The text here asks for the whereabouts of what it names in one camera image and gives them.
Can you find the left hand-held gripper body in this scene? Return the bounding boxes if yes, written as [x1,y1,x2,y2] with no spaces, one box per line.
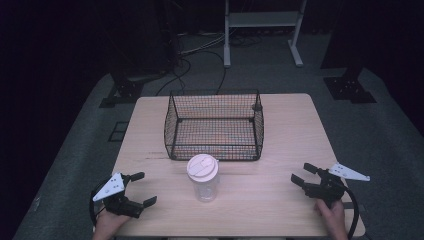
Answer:
[92,172,145,220]

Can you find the white floor cable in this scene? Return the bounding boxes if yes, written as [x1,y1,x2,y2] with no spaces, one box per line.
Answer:
[179,32,228,57]

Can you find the white metal table frame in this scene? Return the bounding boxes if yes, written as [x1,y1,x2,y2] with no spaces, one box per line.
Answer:
[223,0,308,69]

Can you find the person's left hand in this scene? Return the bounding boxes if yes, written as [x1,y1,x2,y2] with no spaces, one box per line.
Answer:
[92,208,132,240]

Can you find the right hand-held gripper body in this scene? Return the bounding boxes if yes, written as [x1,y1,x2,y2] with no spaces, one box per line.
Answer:
[301,162,371,210]

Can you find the black floor cable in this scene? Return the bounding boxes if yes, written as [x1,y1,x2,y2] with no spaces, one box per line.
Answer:
[154,49,228,97]

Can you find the black wire mesh basket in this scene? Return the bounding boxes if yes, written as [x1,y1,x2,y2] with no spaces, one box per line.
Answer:
[163,88,265,162]

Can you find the clear bottle with white lid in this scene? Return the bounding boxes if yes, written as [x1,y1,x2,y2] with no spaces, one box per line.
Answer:
[186,153,221,203]

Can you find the person's right hand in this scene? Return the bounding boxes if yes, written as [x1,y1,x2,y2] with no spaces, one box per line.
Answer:
[313,199,350,240]

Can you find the black stand base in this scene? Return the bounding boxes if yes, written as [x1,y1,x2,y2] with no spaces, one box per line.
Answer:
[322,59,378,105]
[98,70,162,109]

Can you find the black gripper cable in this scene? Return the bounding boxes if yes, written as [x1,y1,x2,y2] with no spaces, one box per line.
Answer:
[88,179,111,232]
[344,186,361,240]

